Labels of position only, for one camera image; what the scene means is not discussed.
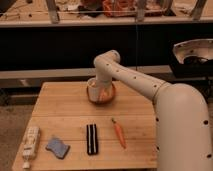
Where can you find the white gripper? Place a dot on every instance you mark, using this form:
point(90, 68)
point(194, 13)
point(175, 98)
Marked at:
point(103, 83)

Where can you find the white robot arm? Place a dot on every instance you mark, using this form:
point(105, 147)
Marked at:
point(183, 133)

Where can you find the orange ceramic bowl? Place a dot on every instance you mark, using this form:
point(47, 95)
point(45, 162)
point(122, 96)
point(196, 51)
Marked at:
point(106, 95)

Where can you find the black striped eraser block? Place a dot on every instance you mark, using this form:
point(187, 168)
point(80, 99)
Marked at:
point(92, 139)

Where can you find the wooden table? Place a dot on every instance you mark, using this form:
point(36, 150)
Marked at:
point(62, 110)

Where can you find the orange toy carrot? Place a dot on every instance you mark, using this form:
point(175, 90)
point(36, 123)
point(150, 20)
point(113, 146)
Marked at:
point(119, 133)

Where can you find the orange object on shelf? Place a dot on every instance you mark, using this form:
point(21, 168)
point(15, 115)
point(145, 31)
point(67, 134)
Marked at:
point(128, 8)

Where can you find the blue sponge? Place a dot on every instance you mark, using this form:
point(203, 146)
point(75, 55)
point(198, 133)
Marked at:
point(57, 147)

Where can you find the white tube bottle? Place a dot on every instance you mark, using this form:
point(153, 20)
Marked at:
point(30, 146)

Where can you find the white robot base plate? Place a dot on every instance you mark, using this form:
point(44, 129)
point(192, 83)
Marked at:
point(196, 47)

